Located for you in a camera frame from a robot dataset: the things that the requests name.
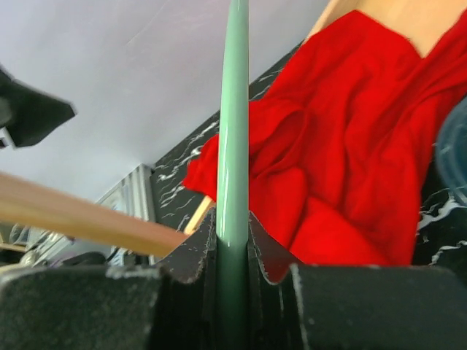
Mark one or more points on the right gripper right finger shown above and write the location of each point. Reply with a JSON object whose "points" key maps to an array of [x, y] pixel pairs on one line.
{"points": [[299, 306]]}

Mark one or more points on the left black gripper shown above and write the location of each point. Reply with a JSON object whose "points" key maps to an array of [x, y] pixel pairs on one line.
{"points": [[29, 115]]}

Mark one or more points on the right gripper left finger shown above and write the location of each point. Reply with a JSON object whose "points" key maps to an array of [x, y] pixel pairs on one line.
{"points": [[167, 306]]}

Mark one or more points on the mint green wire hanger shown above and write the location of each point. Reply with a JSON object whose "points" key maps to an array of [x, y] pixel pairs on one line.
{"points": [[232, 211]]}

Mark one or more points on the red t shirt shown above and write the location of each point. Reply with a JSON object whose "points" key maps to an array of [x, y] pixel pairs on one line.
{"points": [[341, 142]]}

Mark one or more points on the wooden hanging rack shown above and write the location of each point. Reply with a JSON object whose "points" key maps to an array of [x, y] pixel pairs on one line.
{"points": [[30, 204]]}

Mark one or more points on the teal transparent plastic bin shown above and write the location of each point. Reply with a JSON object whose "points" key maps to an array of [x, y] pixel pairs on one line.
{"points": [[450, 152]]}

